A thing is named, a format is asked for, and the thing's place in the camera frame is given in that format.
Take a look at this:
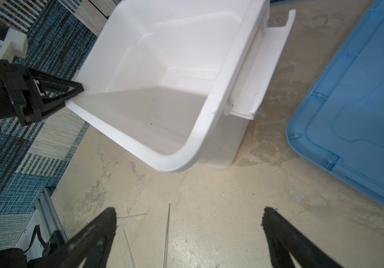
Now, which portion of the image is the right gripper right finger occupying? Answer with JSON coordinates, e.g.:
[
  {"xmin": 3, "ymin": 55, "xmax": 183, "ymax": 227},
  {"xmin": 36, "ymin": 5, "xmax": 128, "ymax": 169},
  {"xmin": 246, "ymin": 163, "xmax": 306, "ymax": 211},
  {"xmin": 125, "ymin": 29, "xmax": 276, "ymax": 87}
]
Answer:
[{"xmin": 262, "ymin": 207, "xmax": 340, "ymax": 268}]

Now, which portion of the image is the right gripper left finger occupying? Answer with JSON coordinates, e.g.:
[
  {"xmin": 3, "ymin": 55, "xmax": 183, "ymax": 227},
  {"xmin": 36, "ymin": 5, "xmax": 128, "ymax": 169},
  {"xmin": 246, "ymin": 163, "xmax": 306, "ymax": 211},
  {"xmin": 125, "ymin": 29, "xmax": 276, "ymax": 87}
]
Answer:
[{"xmin": 27, "ymin": 207, "xmax": 117, "ymax": 268}]

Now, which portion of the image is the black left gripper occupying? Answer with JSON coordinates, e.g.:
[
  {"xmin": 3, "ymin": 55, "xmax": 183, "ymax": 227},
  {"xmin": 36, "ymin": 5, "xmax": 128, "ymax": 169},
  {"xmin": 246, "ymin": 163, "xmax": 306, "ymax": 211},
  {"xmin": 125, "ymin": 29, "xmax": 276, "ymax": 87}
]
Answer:
[{"xmin": 0, "ymin": 59, "xmax": 84, "ymax": 126}]

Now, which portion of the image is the clear glass stirring rod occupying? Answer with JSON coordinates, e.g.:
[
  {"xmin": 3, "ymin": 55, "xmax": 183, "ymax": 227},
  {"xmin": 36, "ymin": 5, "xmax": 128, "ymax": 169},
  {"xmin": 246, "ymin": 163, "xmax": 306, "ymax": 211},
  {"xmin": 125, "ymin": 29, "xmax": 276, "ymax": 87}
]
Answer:
[{"xmin": 123, "ymin": 230, "xmax": 136, "ymax": 268}]

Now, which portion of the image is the white plastic storage bin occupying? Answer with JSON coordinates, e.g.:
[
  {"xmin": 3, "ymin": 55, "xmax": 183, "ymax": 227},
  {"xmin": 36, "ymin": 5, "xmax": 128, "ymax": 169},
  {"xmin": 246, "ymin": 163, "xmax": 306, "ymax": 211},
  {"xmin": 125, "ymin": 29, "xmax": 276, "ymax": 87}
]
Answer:
[{"xmin": 66, "ymin": 1, "xmax": 296, "ymax": 172}]

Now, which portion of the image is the blue plastic bin lid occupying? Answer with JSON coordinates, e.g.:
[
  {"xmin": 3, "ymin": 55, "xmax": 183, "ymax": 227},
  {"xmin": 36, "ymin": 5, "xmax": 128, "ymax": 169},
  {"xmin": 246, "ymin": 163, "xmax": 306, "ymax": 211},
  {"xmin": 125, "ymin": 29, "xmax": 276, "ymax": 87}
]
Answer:
[{"xmin": 286, "ymin": 1, "xmax": 384, "ymax": 205}]

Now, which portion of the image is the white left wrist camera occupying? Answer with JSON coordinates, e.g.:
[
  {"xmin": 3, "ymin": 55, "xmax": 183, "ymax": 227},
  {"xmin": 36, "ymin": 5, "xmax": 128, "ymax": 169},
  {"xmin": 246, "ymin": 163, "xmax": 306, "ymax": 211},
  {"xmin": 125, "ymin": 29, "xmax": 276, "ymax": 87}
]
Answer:
[{"xmin": 0, "ymin": 19, "xmax": 29, "ymax": 76}]

